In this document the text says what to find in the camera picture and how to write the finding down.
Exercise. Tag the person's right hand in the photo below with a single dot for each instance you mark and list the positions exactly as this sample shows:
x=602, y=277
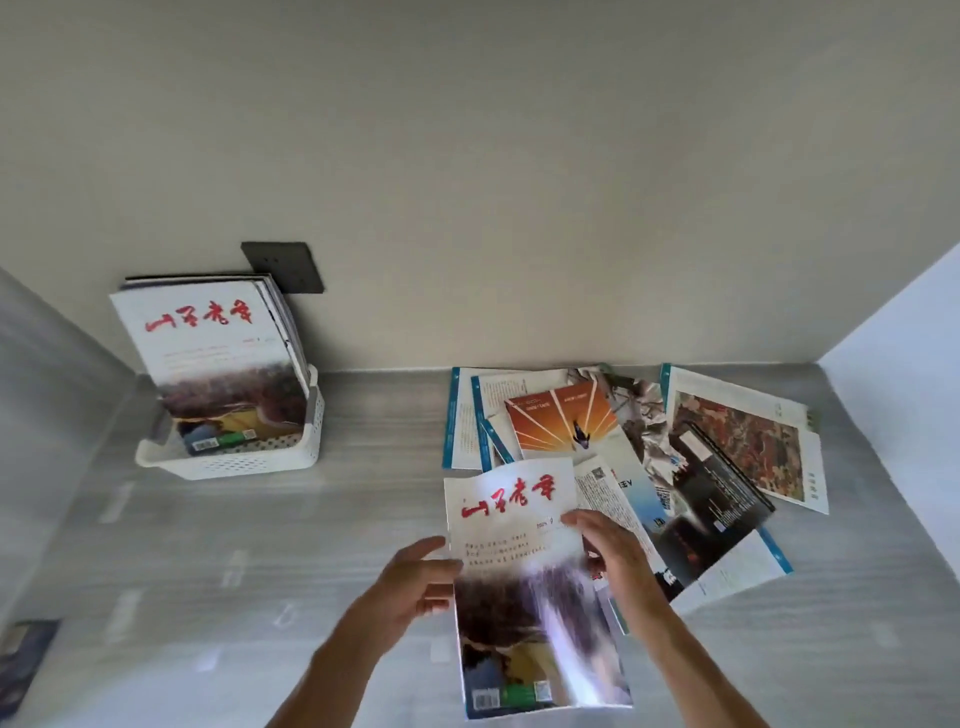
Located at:
x=626, y=577

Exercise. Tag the person's left hand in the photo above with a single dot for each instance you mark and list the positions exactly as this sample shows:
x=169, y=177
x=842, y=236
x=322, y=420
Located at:
x=405, y=592

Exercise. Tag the white magazine red calligraphy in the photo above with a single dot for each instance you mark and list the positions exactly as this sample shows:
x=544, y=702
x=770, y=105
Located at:
x=510, y=540
x=202, y=352

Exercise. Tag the pile of assorted magazines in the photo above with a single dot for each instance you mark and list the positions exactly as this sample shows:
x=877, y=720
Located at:
x=562, y=420

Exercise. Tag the white perforated plastic basket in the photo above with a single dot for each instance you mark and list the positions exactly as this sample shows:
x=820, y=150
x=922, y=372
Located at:
x=247, y=465

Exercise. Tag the person's left forearm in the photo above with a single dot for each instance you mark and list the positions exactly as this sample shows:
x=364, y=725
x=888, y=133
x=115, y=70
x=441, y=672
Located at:
x=330, y=682

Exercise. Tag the person's right forearm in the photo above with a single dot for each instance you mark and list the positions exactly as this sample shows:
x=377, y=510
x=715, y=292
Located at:
x=697, y=675

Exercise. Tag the dark rectangular leaflet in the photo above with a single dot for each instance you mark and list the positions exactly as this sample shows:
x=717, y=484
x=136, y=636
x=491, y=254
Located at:
x=26, y=660

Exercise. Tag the dark wall socket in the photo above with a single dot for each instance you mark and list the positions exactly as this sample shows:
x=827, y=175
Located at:
x=289, y=262

